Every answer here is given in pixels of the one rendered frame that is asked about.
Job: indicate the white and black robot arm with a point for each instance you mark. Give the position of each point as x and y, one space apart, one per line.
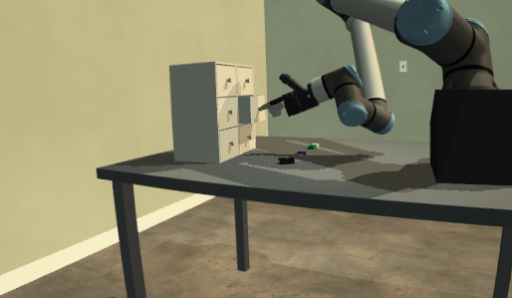
460 48

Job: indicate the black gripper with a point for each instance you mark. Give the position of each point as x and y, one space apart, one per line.
292 102

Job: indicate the grey chest of drawers with tan drawers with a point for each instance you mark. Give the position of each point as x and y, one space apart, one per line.
194 111

